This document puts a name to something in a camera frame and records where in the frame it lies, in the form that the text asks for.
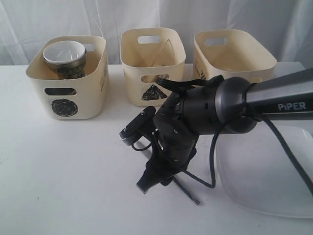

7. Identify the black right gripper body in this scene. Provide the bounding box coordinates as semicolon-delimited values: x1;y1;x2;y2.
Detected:
135;87;222;195

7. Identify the white square plate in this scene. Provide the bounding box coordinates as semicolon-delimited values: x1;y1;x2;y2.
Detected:
215;123;313;219

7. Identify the wooden chopstick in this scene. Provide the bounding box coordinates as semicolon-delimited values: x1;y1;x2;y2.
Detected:
151;39;174;67
141;74;163;83

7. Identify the steel bowl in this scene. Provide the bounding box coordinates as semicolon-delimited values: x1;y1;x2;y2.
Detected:
43;49;87;79

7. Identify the white round bowl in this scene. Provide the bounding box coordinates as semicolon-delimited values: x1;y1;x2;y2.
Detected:
43;40;86;64

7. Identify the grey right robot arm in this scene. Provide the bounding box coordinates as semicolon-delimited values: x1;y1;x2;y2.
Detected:
136;69;313;193

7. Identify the cream bin with triangle mark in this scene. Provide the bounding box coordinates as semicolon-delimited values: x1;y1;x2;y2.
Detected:
120;27;186;107

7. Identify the cream bin with circle mark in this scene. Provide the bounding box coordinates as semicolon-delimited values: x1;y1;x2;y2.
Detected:
26;36;109;120

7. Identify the cream bin with square mark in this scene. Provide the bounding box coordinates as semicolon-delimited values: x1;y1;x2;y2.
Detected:
193;29;277;83

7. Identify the white curtain backdrop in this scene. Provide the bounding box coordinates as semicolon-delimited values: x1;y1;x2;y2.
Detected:
0;0;313;68

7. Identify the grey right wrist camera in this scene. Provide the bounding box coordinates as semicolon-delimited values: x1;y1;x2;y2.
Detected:
119;106;156;146

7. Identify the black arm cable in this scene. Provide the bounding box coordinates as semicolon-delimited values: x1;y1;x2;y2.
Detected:
132;75;313;205

